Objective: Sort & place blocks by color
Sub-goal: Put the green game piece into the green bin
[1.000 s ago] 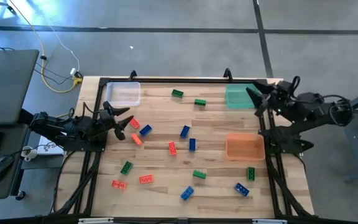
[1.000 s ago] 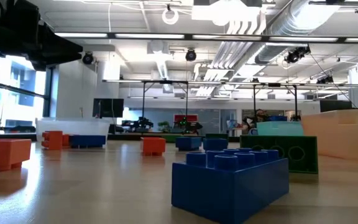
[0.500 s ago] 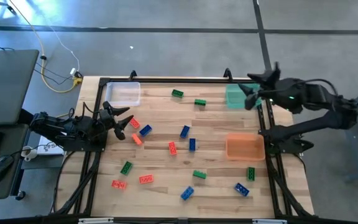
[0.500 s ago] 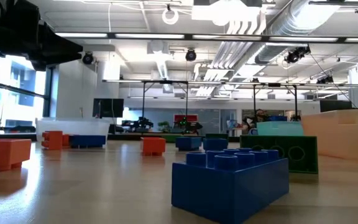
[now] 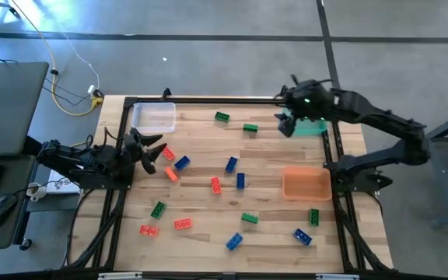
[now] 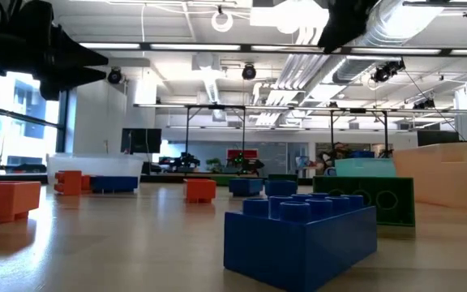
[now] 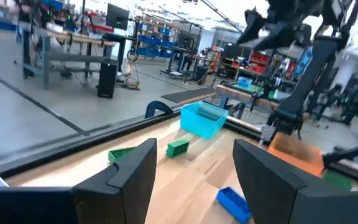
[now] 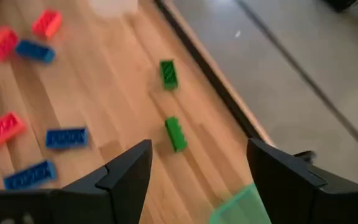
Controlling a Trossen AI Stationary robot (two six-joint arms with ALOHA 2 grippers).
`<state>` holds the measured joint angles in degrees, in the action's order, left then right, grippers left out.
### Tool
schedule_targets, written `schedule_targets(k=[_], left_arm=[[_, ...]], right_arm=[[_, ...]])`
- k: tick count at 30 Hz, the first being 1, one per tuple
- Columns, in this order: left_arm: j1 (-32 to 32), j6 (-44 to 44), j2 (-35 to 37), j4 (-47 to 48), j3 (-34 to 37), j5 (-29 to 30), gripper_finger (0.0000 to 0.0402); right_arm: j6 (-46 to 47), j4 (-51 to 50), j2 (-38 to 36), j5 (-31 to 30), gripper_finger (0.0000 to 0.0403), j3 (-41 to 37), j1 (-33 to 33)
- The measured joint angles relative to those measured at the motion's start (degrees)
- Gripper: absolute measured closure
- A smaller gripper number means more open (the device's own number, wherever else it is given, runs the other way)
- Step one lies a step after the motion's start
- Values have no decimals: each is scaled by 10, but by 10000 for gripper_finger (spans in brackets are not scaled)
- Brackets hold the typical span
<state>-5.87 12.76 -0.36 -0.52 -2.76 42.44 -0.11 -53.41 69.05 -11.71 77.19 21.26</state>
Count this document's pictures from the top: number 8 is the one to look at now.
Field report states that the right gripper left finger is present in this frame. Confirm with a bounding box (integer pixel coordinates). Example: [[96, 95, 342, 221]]
[[53, 139, 154, 224]]

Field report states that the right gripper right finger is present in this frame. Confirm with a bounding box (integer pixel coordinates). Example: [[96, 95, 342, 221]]
[[246, 138, 358, 224]]

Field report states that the blue toy brick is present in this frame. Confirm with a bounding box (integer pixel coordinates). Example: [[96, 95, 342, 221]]
[[44, 126, 90, 150], [2, 160, 57, 190], [14, 39, 56, 65]]

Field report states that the orange toy brick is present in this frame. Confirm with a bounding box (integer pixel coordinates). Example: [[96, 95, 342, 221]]
[[31, 9, 64, 40], [0, 26, 21, 62], [0, 111, 27, 151]]

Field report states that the green plastic bin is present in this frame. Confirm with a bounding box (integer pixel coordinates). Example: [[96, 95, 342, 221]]
[[208, 182, 273, 224]]

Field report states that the green toy brick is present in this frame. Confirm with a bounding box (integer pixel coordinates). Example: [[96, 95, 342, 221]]
[[164, 116, 188, 153], [159, 59, 179, 91]]

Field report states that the clear plastic bin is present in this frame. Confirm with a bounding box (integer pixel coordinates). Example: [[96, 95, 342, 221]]
[[87, 0, 140, 18]]

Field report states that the black frame clamp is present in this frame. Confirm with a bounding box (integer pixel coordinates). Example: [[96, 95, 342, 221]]
[[293, 150, 318, 165]]

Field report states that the black table frame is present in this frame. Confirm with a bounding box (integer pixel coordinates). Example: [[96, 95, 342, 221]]
[[152, 0, 275, 147]]

